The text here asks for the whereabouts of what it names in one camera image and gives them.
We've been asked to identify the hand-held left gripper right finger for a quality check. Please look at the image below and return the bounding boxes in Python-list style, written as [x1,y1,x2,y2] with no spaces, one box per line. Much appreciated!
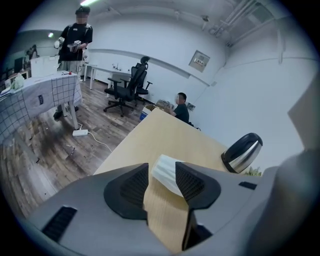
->
[175,161,222,252]

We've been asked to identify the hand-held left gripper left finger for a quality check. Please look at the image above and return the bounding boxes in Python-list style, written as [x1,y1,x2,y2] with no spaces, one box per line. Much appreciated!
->
[103,162,150,221]

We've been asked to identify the white cleaning cloth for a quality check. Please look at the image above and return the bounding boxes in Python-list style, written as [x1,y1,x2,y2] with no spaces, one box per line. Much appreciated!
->
[151,154,187,199]

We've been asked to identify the steel electric kettle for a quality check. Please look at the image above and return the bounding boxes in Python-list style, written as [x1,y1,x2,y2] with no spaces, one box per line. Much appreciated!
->
[220,132,264,174]

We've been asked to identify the white power strip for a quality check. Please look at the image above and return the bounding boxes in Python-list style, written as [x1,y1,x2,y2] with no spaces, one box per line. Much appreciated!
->
[72,128,90,138]

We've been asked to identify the light wooden table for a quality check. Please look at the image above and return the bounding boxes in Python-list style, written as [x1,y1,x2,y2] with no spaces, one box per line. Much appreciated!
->
[92,107,263,255]

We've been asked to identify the cardboard box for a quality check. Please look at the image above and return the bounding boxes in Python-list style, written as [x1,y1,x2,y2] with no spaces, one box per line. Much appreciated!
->
[139,99,174,123]

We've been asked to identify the black office chair with headrest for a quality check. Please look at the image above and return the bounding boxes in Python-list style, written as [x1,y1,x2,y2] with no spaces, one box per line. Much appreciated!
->
[129,56,154,106]

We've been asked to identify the white desk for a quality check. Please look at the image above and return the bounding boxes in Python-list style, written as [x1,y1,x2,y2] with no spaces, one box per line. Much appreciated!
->
[83,63,134,91]

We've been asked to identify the table with checked cloth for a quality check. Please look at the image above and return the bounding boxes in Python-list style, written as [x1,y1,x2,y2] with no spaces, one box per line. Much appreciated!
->
[0,72,84,146]

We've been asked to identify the white ceiling pipes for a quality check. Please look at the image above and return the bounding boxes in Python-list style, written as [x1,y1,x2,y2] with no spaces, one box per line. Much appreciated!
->
[207,0,287,63]

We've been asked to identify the grey wall panel box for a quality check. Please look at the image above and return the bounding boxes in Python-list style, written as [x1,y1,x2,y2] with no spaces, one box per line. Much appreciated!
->
[188,49,211,74]

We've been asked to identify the white wall trunking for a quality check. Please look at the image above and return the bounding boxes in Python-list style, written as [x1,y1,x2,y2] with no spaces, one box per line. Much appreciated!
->
[87,48,211,88]

